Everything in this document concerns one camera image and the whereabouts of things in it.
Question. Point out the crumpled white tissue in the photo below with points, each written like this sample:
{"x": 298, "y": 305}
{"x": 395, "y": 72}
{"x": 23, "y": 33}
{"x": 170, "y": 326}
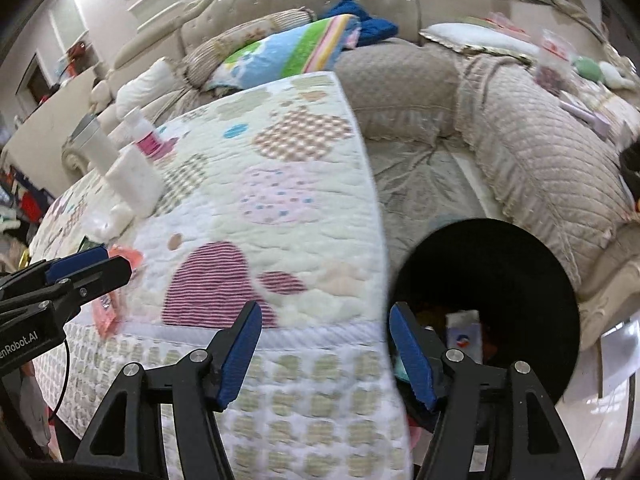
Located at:
{"x": 112, "y": 220}

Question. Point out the patchwork printed quilt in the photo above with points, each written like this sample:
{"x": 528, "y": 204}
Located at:
{"x": 300, "y": 240}

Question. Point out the beige tufted sofa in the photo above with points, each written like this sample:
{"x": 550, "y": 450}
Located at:
{"x": 525, "y": 150}

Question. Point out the pink plastic packet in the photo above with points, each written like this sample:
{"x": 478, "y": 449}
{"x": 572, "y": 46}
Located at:
{"x": 112, "y": 305}

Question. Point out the white cushion gold trim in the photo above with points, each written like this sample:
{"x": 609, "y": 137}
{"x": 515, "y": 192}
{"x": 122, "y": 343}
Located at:
{"x": 480, "y": 37}

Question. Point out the green plush toy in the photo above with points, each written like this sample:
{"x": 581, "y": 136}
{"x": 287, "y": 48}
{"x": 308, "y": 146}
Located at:
{"x": 587, "y": 67}

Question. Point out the white bottle pink label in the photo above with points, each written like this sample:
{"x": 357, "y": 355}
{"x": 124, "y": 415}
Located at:
{"x": 142, "y": 132}

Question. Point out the blue knitted cloth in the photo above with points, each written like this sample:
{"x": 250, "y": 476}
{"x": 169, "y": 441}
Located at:
{"x": 370, "y": 22}

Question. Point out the black round bin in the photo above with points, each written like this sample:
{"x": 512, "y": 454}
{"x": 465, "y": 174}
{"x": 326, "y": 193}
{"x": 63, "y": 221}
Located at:
{"x": 500, "y": 270}

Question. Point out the white thermos bottle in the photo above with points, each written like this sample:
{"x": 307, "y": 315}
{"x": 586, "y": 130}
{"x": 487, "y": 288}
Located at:
{"x": 92, "y": 145}

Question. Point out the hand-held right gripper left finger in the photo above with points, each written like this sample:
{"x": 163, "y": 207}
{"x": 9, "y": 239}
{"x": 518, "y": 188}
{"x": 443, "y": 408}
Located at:
{"x": 242, "y": 355}

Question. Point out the colourful striped pillow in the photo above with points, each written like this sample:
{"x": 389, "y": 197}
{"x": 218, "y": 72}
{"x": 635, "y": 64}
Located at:
{"x": 295, "y": 47}

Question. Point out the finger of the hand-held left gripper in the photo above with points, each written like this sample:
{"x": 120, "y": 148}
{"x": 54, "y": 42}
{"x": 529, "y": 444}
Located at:
{"x": 75, "y": 265}
{"x": 105, "y": 275}

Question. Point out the floral bolster cushion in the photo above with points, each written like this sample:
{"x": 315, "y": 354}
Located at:
{"x": 240, "y": 35}

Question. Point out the plain white pillow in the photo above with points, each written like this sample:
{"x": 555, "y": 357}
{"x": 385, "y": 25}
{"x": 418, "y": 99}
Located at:
{"x": 145, "y": 80}

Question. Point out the clear bag red print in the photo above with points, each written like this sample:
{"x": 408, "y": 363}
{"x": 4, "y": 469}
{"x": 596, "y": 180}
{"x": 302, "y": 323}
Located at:
{"x": 552, "y": 55}

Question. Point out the large white red-blue box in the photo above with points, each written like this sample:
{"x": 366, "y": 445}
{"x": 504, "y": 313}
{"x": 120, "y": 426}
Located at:
{"x": 462, "y": 335}

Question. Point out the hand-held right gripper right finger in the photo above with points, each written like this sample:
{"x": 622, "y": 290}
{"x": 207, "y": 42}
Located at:
{"x": 412, "y": 360}

